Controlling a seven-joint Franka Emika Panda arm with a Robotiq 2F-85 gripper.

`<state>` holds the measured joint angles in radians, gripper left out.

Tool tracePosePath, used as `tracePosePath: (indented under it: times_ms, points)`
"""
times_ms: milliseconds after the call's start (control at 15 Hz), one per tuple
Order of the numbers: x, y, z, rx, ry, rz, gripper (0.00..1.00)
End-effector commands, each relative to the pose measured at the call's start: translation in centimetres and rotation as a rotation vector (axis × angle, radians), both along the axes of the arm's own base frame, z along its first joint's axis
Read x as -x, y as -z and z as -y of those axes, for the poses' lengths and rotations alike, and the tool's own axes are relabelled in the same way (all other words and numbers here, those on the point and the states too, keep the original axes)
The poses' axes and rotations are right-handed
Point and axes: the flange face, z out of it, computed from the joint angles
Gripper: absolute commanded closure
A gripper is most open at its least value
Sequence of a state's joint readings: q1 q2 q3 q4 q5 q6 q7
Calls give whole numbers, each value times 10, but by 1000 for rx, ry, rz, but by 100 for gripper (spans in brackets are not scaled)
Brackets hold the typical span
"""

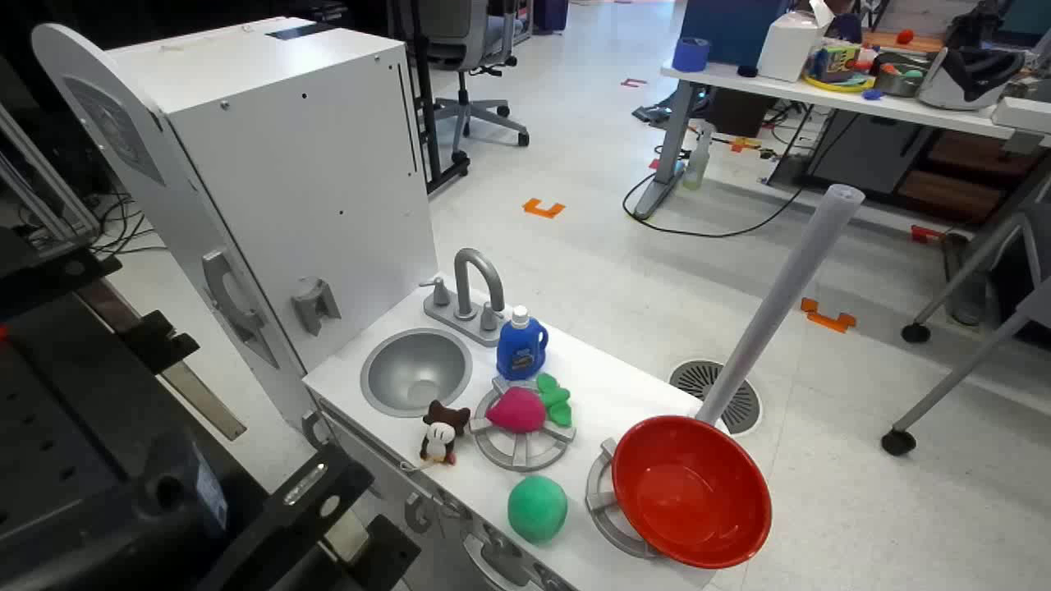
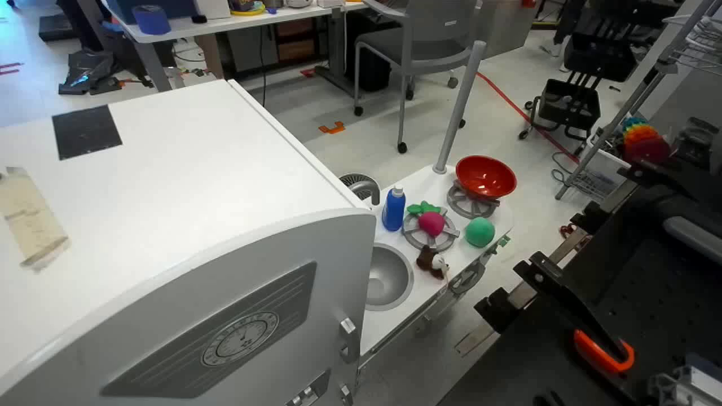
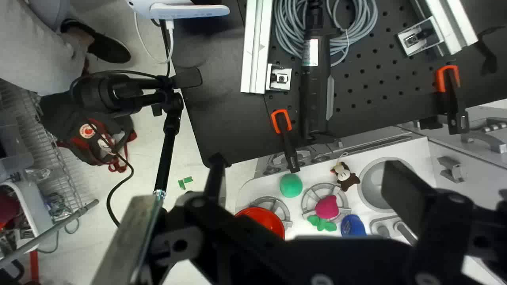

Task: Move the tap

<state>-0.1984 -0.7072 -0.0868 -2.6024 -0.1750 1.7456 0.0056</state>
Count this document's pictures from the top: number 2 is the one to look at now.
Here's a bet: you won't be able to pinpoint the black wheeled cart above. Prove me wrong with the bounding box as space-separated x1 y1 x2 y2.
517 75 604 145

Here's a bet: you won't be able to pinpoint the black clamp orange handle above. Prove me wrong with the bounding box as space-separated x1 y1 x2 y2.
515 251 638 377

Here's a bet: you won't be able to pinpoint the red plastic bowl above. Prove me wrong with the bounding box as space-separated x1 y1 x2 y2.
454 153 518 200

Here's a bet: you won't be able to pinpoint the white desk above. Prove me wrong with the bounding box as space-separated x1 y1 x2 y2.
100 0 369 94

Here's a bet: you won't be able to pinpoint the grey curved toy tap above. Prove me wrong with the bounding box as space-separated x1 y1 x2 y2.
339 172 384 207

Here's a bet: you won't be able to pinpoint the grey office chair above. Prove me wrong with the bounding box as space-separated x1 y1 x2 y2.
349 0 483 156

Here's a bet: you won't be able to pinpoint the brown and white toy mushroom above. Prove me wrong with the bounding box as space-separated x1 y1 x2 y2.
416 243 451 283

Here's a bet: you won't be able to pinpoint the green ball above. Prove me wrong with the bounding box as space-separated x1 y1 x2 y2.
463 214 499 251

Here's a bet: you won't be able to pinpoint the white toy kitchen unit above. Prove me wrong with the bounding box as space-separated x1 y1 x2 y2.
0 77 522 406

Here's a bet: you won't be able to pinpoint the pink toy radish green leaves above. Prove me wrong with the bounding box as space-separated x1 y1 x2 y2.
407 198 446 240

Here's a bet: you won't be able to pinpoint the black bag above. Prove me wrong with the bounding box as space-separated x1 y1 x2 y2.
56 48 120 96

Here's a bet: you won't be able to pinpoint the wooden drawer cabinet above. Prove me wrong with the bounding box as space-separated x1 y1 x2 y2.
270 18 321 66

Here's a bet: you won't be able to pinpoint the grey toy stove burner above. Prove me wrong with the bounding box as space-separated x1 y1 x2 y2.
444 180 503 222
399 205 460 255

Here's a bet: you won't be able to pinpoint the silver tripod stand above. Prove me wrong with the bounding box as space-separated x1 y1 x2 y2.
553 0 722 204

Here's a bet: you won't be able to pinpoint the grey upright pole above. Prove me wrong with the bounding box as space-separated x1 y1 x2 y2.
431 39 489 175

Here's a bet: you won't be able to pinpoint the rainbow stacking toy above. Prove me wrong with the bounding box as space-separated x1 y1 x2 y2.
618 113 673 166

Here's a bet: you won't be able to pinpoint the grey round sink basin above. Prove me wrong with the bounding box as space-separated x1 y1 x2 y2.
365 243 416 313

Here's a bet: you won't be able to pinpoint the black perforated work table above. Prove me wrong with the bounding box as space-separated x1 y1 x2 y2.
438 187 722 406

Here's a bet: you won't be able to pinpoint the black square patch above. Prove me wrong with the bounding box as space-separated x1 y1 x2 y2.
50 104 123 162

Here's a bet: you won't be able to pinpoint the blue plastic bottle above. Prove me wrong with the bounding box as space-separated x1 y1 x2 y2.
380 186 409 234

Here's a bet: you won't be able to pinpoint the red floor cable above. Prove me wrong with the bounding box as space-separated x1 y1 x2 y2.
474 71 581 165

